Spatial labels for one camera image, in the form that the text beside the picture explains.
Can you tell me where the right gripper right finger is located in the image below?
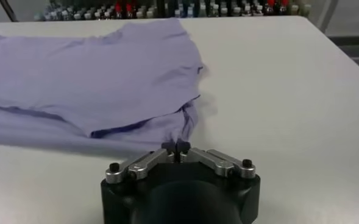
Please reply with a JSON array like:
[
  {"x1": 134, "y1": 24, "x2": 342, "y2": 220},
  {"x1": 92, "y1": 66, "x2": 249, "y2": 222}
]
[{"x1": 176, "y1": 139, "x2": 257, "y2": 180}]

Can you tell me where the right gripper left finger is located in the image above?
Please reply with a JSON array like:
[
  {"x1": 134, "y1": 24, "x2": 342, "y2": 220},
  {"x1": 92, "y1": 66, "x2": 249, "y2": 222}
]
[{"x1": 105, "y1": 139, "x2": 177, "y2": 185}]

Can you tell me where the purple t-shirt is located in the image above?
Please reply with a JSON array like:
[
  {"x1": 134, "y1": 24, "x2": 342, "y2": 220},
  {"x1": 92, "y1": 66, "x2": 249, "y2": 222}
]
[{"x1": 0, "y1": 18, "x2": 207, "y2": 152}]

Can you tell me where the black slanted pole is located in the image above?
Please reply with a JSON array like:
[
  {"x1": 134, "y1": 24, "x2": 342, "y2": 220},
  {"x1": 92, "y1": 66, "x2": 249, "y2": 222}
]
[{"x1": 0, "y1": 0, "x2": 19, "y2": 23}]

